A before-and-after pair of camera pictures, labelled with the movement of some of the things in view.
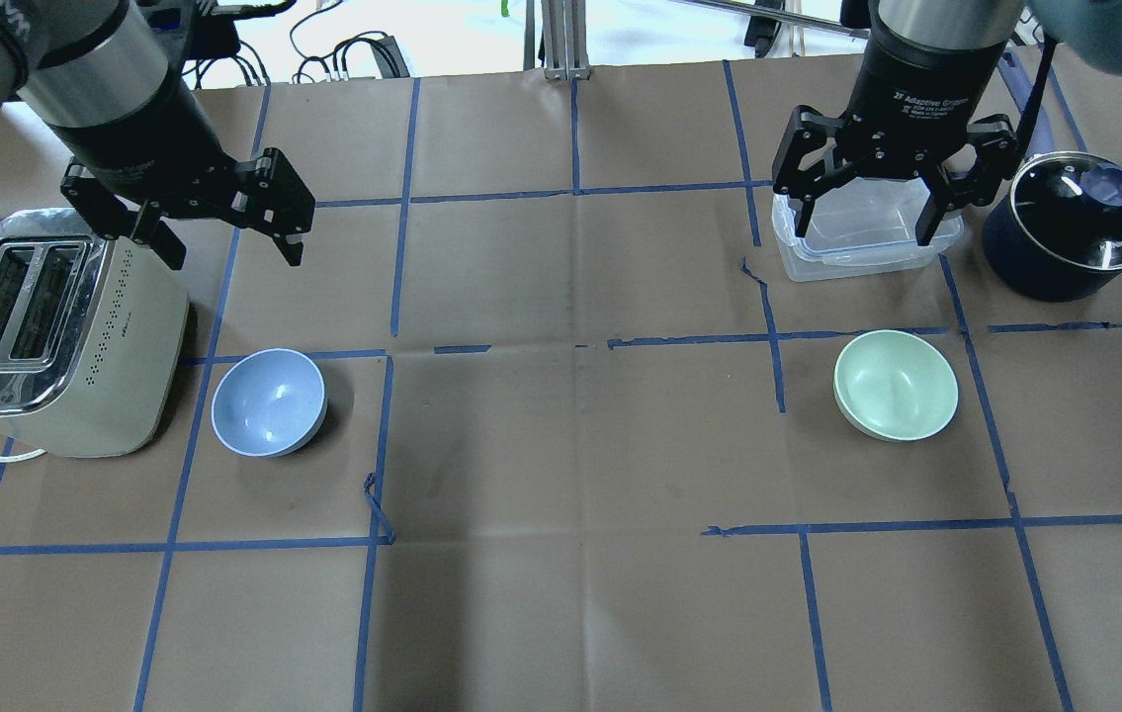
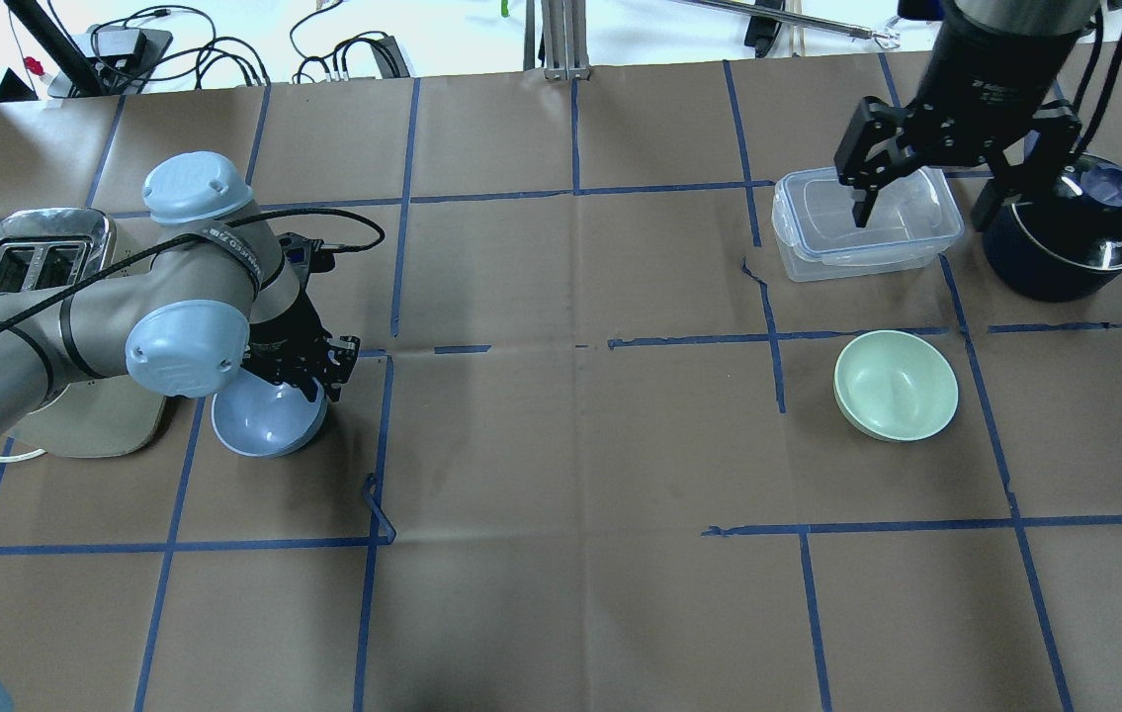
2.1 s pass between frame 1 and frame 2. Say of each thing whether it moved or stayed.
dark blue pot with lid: stayed
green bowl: stayed
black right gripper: moved
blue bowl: stayed
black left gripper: moved
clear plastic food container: stayed
